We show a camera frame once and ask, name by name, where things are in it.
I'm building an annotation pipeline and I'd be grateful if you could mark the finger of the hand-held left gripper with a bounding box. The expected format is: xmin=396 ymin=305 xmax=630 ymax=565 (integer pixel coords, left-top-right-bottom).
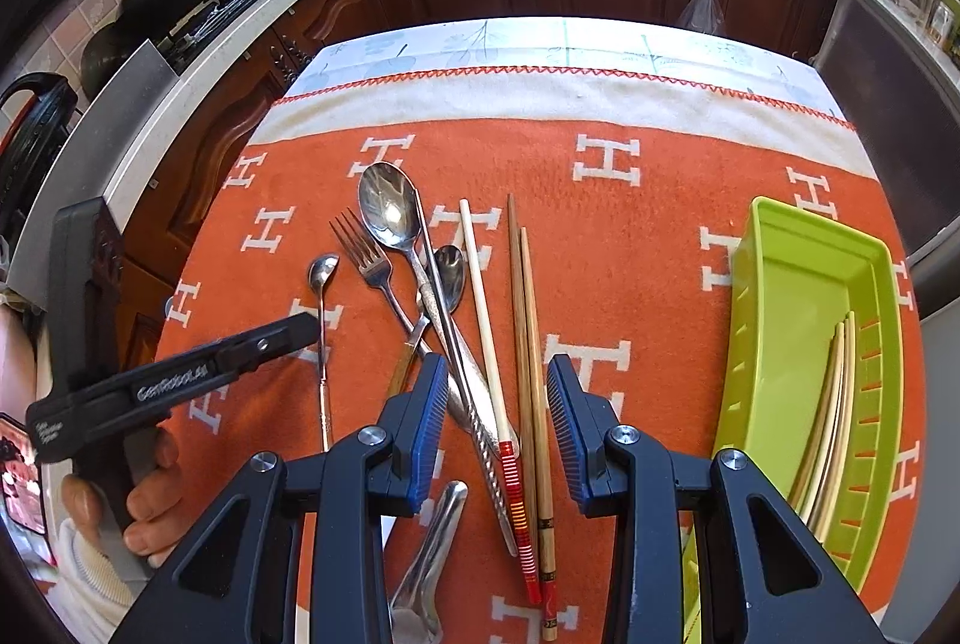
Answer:
xmin=206 ymin=314 xmax=320 ymax=380

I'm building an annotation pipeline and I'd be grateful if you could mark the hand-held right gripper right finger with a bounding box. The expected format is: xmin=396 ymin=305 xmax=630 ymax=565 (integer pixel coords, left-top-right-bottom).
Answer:
xmin=546 ymin=355 xmax=886 ymax=644

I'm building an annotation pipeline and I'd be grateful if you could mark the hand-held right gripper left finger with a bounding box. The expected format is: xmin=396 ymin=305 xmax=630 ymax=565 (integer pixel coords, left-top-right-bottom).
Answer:
xmin=109 ymin=355 xmax=449 ymax=644

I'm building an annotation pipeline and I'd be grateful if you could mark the brown wooden chopstick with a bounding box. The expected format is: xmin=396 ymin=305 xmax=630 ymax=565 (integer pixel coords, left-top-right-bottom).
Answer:
xmin=519 ymin=228 xmax=562 ymax=643
xmin=507 ymin=192 xmax=545 ymax=540

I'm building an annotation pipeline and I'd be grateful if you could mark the cream red-striped chopstick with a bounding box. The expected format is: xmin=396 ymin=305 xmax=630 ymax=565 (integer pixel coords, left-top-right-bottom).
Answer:
xmin=457 ymin=198 xmax=545 ymax=607
xmin=787 ymin=321 xmax=841 ymax=514
xmin=810 ymin=312 xmax=853 ymax=534
xmin=819 ymin=310 xmax=858 ymax=541
xmin=799 ymin=317 xmax=847 ymax=523

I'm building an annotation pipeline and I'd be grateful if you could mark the small long-handled steel spoon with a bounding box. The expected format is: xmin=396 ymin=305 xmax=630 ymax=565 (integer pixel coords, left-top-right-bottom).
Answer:
xmin=306 ymin=252 xmax=340 ymax=454

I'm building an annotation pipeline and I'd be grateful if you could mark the steel chopstick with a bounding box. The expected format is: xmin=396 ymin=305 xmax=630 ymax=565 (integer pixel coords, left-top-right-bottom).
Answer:
xmin=411 ymin=186 xmax=485 ymax=446

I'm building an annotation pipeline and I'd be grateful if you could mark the steel soup spoon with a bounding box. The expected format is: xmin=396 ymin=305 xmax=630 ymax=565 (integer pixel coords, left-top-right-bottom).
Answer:
xmin=388 ymin=480 xmax=470 ymax=644

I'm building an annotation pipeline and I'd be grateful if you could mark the steel fork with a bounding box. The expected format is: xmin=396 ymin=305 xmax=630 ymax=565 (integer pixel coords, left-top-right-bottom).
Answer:
xmin=328 ymin=207 xmax=436 ymax=360

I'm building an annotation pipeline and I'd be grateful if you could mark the wooden-handled steel spoon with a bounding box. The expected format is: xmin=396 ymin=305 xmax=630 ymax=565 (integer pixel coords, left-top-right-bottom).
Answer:
xmin=385 ymin=244 xmax=467 ymax=399

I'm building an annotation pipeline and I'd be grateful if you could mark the large embossed steel spoon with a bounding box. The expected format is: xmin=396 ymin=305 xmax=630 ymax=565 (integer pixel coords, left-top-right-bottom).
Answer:
xmin=358 ymin=161 xmax=520 ymax=556

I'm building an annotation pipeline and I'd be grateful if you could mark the green plastic utensil tray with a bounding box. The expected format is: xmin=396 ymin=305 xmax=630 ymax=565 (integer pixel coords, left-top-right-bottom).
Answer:
xmin=682 ymin=196 xmax=906 ymax=644

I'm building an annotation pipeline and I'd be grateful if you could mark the person's left forearm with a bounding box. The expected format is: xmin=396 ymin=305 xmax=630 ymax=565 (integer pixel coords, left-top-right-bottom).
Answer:
xmin=45 ymin=516 xmax=158 ymax=637

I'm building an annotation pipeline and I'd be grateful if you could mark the person's left hand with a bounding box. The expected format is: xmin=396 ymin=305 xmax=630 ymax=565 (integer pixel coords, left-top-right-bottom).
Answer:
xmin=66 ymin=430 xmax=182 ymax=559

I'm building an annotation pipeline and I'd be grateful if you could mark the stainless splash panel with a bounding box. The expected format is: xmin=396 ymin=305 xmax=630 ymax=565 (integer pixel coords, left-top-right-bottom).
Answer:
xmin=4 ymin=38 xmax=179 ymax=308

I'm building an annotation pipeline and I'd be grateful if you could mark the black pressure cooker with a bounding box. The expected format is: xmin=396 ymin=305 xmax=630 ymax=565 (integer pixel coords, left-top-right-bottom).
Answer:
xmin=0 ymin=72 xmax=76 ymax=263

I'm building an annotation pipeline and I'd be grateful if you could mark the orange printed blanket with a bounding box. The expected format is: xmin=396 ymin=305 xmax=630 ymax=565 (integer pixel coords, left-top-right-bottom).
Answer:
xmin=154 ymin=63 xmax=931 ymax=644

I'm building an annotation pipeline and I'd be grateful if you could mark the smartphone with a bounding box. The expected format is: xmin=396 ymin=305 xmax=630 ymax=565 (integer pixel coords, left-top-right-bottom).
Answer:
xmin=0 ymin=411 xmax=53 ymax=540

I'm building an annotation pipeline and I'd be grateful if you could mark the black pot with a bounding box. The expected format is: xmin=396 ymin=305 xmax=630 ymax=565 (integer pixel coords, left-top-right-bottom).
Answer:
xmin=79 ymin=18 xmax=155 ymax=98

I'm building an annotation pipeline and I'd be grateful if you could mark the gas stove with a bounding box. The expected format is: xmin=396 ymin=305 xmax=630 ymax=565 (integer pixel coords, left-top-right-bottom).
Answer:
xmin=157 ymin=0 xmax=301 ymax=76

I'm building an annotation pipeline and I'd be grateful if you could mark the hanging plastic bag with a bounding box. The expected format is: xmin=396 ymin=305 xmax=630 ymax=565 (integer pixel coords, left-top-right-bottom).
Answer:
xmin=679 ymin=0 xmax=726 ymax=34

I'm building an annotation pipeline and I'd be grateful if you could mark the stainless dishwasher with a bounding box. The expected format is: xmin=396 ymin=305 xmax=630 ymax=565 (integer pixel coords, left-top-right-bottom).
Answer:
xmin=814 ymin=0 xmax=960 ymax=319

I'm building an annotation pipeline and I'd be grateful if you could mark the seasoning jar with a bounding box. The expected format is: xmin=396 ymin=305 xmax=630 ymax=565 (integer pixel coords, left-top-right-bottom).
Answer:
xmin=926 ymin=0 xmax=960 ymax=46

